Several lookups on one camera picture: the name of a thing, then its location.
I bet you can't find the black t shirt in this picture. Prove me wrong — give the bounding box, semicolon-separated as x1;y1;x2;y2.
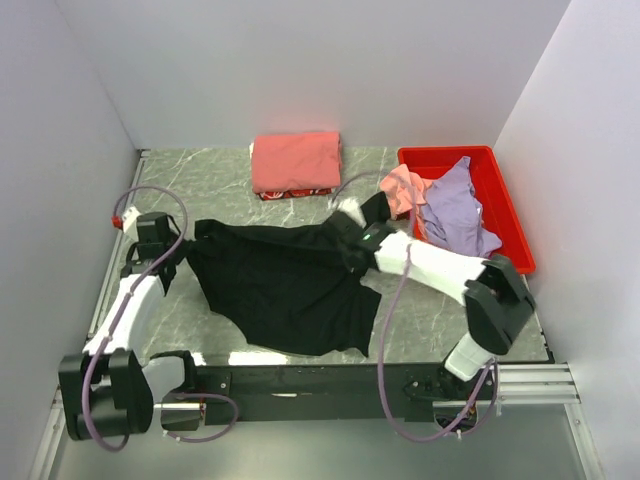
186;219;381;356

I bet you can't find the aluminium frame rail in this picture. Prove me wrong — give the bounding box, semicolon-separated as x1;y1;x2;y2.
49;364;582;410

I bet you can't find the crumpled salmon t shirt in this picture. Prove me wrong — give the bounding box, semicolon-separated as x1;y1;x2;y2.
379;164;433;241

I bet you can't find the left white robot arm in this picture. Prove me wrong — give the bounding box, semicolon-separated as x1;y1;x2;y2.
58;209;200;441

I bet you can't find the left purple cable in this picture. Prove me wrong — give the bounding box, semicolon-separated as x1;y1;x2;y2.
79;184;190;454

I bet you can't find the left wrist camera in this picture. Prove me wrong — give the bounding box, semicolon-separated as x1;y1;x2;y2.
111;206;171;245

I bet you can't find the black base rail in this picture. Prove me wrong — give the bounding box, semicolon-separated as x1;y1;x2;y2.
139;362;501;427

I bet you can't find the red plastic bin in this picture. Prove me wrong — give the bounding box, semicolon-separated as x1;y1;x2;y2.
397;145;536;275

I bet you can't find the folded pink t shirt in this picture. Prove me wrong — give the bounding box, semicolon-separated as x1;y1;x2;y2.
251;132;342;194

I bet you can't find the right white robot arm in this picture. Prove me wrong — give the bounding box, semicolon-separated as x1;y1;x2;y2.
323;211;536;399

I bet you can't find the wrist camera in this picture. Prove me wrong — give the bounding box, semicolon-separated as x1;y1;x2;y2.
111;206;171;245
329;197;366;227

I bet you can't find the crumpled lavender t shirt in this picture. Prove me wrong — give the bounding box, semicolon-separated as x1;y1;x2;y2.
421;156;502;258

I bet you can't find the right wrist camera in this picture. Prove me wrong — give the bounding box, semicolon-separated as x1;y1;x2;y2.
329;197;366;227

